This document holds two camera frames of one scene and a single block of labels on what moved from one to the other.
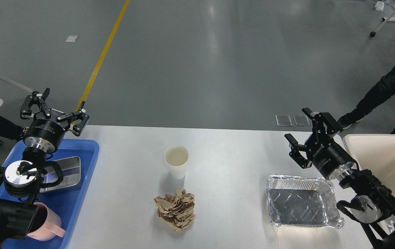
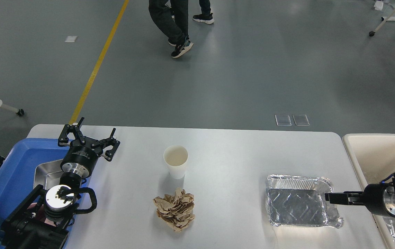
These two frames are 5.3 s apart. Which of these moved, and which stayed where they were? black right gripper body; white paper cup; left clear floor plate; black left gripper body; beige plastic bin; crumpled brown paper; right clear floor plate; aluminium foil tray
Moved: black right gripper body; black left gripper body
Stayed: crumpled brown paper; beige plastic bin; white paper cup; left clear floor plate; aluminium foil tray; right clear floor plate
